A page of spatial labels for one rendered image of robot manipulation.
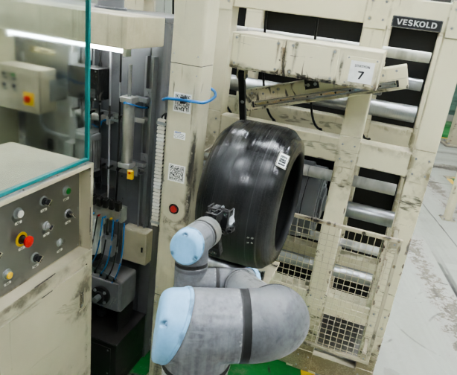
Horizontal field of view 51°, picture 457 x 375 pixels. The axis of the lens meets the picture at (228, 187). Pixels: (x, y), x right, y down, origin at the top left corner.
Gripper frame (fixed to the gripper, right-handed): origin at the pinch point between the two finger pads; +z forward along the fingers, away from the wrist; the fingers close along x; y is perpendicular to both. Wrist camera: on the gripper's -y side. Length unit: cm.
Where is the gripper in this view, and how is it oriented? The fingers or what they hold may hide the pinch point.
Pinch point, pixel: (229, 219)
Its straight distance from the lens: 158.8
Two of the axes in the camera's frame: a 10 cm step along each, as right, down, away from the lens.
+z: 3.3, -2.0, 9.2
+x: -9.3, -2.3, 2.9
